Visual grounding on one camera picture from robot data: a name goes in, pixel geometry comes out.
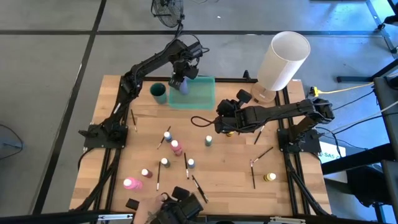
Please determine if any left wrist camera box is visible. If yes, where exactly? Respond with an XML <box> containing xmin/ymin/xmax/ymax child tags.
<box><xmin>183</xmin><ymin>64</ymin><xmax>200</xmax><ymax>80</ymax></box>

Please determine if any white cable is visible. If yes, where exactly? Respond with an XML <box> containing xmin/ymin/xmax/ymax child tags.
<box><xmin>356</xmin><ymin>101</ymin><xmax>398</xmax><ymax>124</ymax></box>

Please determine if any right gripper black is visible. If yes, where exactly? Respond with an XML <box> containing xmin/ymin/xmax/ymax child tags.
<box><xmin>214</xmin><ymin>98</ymin><xmax>247</xmax><ymax>134</ymax></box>

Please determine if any yellow power cable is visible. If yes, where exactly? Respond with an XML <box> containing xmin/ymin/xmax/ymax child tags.
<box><xmin>319</xmin><ymin>81</ymin><xmax>377</xmax><ymax>95</ymax></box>

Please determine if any black floor fan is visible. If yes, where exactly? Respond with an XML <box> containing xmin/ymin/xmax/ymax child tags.
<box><xmin>150</xmin><ymin>0</ymin><xmax>186</xmax><ymax>42</ymax></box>

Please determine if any large pink paint bottle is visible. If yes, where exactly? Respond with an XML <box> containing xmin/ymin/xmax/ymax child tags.
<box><xmin>123</xmin><ymin>177</ymin><xmax>144</xmax><ymax>191</ymax></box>

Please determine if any teal plastic cup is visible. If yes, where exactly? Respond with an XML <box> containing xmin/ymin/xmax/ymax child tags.
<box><xmin>149</xmin><ymin>82</ymin><xmax>168</xmax><ymax>105</ymax></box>

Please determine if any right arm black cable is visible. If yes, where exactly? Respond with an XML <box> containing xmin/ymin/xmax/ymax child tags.
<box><xmin>190</xmin><ymin>114</ymin><xmax>218</xmax><ymax>128</ymax></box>

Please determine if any white shade table lamp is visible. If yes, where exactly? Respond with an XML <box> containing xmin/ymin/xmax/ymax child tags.
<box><xmin>250</xmin><ymin>30</ymin><xmax>312</xmax><ymax>105</ymax></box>

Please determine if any small black block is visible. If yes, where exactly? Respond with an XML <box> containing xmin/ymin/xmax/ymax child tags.
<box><xmin>125</xmin><ymin>198</ymin><xmax>140</xmax><ymax>210</ymax></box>

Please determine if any large bright red paint bottle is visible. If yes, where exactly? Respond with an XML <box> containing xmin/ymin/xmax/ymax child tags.
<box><xmin>170</xmin><ymin>139</ymin><xmax>183</xmax><ymax>157</ymax></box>

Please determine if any white printed sign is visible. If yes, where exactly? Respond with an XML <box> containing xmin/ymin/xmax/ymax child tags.
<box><xmin>317</xmin><ymin>141</ymin><xmax>346</xmax><ymax>165</ymax></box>

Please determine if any large dark paint bottle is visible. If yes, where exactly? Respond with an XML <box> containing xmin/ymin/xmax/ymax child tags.
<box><xmin>169</xmin><ymin>77</ymin><xmax>182</xmax><ymax>91</ymax></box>

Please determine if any black bar with silver brackets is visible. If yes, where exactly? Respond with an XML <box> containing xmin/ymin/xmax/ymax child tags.
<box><xmin>0</xmin><ymin>210</ymin><xmax>398</xmax><ymax>224</ymax></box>

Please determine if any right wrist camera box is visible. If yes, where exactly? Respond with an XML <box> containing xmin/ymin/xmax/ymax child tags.
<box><xmin>236</xmin><ymin>89</ymin><xmax>253</xmax><ymax>105</ymax></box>

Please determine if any person's hand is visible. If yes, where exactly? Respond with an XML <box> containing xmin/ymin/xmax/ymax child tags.
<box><xmin>132</xmin><ymin>193</ymin><xmax>169</xmax><ymax>224</ymax></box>

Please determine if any black aluminium table frame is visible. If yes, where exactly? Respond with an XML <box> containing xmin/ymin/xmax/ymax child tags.
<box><xmin>70</xmin><ymin>68</ymin><xmax>333</xmax><ymax>218</ymax></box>

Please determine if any teal translucent plastic bin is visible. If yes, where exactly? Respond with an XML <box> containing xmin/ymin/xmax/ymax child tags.
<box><xmin>167</xmin><ymin>76</ymin><xmax>216</xmax><ymax>110</ymax></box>

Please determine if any black floor cable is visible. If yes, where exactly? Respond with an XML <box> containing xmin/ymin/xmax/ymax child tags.
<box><xmin>332</xmin><ymin>90</ymin><xmax>376</xmax><ymax>113</ymax></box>
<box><xmin>0</xmin><ymin>124</ymin><xmax>24</xmax><ymax>160</ymax></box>

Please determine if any black desk frame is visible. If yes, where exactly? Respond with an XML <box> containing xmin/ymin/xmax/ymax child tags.
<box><xmin>320</xmin><ymin>58</ymin><xmax>398</xmax><ymax>224</ymax></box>

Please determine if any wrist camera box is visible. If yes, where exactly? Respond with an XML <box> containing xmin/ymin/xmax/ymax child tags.
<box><xmin>236</xmin><ymin>89</ymin><xmax>253</xmax><ymax>105</ymax></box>
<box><xmin>183</xmin><ymin>64</ymin><xmax>200</xmax><ymax>80</ymax></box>

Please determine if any black camera device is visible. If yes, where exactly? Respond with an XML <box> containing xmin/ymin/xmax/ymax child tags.
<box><xmin>158</xmin><ymin>185</ymin><xmax>205</xmax><ymax>224</ymax></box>

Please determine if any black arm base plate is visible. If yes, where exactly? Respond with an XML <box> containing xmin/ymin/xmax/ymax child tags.
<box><xmin>83</xmin><ymin>124</ymin><xmax>128</xmax><ymax>149</ymax></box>
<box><xmin>277</xmin><ymin>127</ymin><xmax>323</xmax><ymax>154</ymax></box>

